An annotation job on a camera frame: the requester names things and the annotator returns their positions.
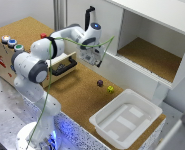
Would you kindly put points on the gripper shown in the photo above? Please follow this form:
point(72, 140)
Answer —
point(91, 54)

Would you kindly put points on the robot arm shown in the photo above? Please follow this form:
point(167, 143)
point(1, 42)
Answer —
point(28, 63)

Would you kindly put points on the yellow block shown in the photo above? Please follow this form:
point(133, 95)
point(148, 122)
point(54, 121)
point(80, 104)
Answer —
point(110, 89)

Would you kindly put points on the pink block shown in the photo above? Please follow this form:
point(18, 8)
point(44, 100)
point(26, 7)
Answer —
point(43, 35)

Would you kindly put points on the white sliding door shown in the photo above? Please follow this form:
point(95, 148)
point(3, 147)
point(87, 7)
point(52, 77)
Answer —
point(108, 20)

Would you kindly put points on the green button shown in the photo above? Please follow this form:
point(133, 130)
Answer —
point(18, 47)

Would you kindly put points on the wooden drawer box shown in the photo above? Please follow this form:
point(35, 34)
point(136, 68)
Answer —
point(23, 26)

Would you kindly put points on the white cabinet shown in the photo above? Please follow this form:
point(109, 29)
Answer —
point(152, 10)

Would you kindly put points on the white plastic box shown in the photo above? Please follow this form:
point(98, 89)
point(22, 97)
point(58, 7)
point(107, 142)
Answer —
point(125, 123)

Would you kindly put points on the blue button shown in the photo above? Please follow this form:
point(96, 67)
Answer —
point(12, 42)

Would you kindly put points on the red button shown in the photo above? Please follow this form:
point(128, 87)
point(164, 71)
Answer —
point(5, 39)

